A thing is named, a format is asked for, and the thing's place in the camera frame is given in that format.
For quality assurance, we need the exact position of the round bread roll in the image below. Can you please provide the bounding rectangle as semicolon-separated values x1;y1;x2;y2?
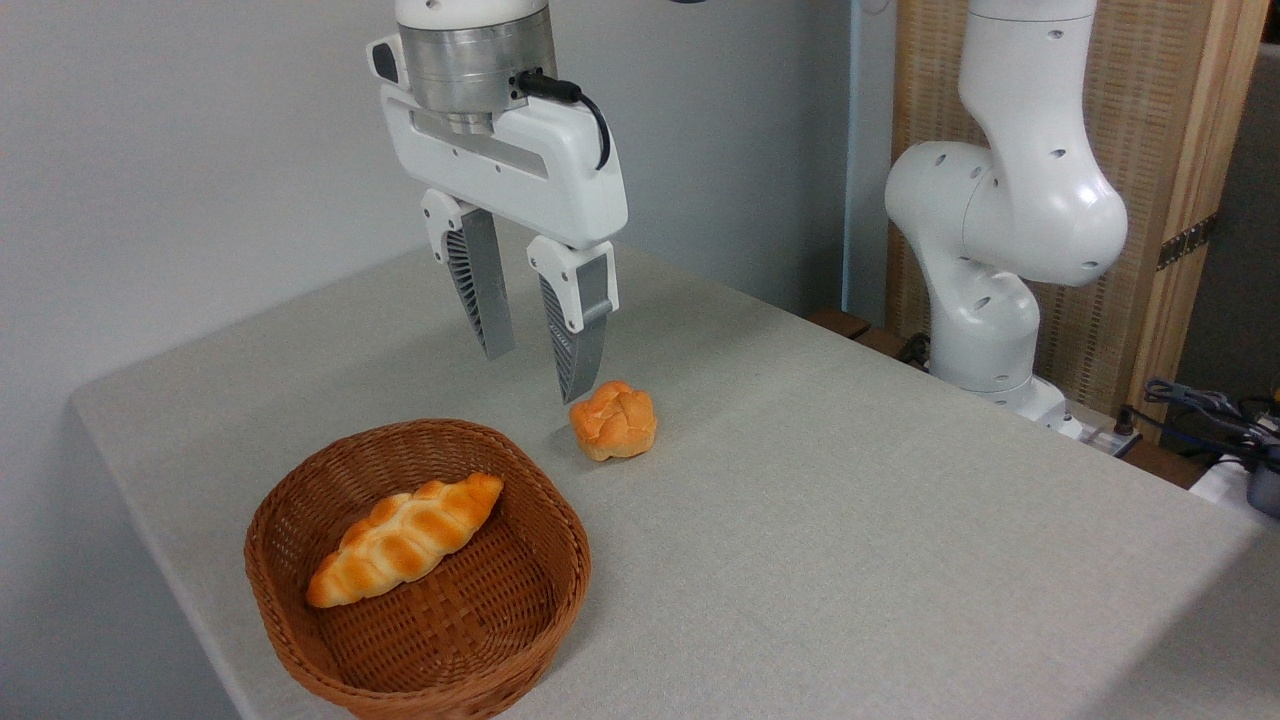
569;380;658;462

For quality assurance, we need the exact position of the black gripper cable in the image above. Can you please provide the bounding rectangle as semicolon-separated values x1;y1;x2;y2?
515;70;611;171

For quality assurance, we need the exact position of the grey tablecloth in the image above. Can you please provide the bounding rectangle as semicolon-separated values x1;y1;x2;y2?
70;215;1280;720

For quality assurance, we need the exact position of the bundle of dark cables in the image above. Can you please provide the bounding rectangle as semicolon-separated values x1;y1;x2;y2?
1140;378;1280;471

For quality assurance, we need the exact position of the brown wicker basket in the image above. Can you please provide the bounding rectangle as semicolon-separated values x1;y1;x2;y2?
244;419;592;720

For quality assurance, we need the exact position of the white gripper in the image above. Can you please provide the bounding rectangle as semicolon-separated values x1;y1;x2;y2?
365;35;629;405

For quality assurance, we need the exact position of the metal screen hinge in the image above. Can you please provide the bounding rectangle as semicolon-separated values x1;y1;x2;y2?
1158;215;1219;271

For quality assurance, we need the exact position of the long braided bread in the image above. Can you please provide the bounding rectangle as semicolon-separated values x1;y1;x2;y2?
306;473;504;609

